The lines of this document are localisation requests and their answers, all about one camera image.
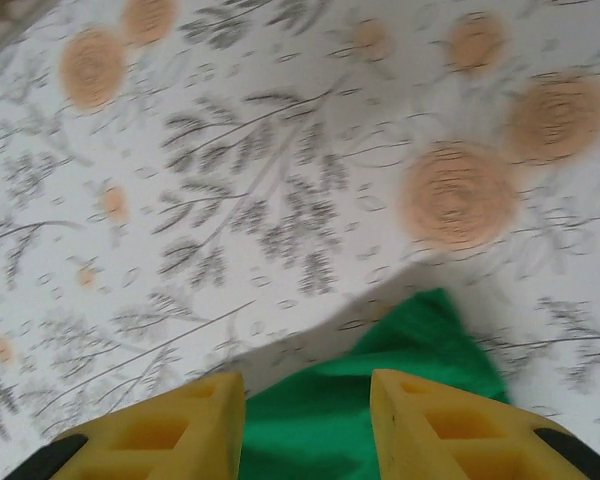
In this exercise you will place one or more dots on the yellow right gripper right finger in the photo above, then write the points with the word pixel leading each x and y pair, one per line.
pixel 455 440

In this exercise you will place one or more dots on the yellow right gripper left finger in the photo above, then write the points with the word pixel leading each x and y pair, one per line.
pixel 180 440

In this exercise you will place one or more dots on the green t-shirt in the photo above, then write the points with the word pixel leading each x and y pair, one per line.
pixel 305 425

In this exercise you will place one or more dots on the floral table cover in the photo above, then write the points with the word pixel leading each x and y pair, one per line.
pixel 230 175

